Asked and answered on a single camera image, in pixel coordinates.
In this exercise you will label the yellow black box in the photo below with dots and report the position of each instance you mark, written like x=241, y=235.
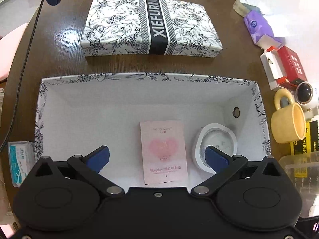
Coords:
x=305, y=152

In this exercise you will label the green tape roll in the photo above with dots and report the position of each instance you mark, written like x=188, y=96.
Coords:
x=240, y=8

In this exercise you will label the yellow ceramic mug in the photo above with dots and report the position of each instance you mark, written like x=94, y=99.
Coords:
x=288, y=121

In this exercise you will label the pink heart cosmetic box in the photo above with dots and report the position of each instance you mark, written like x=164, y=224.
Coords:
x=163, y=152

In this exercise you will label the floral box lid XIEFURN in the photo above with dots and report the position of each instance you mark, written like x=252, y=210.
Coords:
x=149, y=27

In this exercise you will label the open floral white box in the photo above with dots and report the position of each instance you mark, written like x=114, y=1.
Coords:
x=77, y=114

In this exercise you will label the purple tissue pack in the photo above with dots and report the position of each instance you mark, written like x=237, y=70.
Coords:
x=260, y=31

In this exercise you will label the white round camera gadget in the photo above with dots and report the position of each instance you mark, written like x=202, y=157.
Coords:
x=307, y=97

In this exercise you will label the white round compact case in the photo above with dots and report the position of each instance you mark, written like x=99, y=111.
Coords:
x=217, y=135

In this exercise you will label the clear plastic water bottle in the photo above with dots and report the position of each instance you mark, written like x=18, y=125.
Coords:
x=307, y=187

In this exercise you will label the clear dental floss box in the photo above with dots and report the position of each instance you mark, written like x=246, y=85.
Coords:
x=21, y=160

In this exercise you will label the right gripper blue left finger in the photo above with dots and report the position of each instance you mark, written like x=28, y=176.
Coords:
x=88, y=168

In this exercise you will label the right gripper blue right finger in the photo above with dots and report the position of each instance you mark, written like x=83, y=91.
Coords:
x=226, y=168

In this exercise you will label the red and white carton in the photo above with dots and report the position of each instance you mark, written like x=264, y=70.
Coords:
x=283, y=68

